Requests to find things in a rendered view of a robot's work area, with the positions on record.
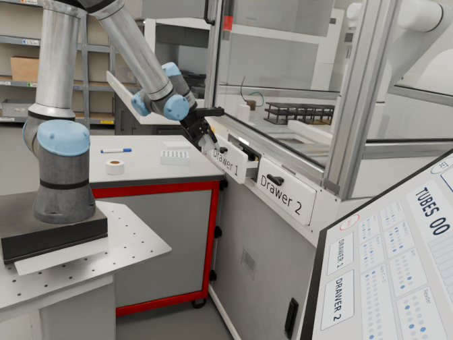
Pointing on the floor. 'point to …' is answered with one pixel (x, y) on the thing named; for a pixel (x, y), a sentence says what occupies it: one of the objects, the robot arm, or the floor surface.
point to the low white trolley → (161, 217)
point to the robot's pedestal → (66, 309)
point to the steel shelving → (86, 117)
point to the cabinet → (259, 264)
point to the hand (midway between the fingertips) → (217, 146)
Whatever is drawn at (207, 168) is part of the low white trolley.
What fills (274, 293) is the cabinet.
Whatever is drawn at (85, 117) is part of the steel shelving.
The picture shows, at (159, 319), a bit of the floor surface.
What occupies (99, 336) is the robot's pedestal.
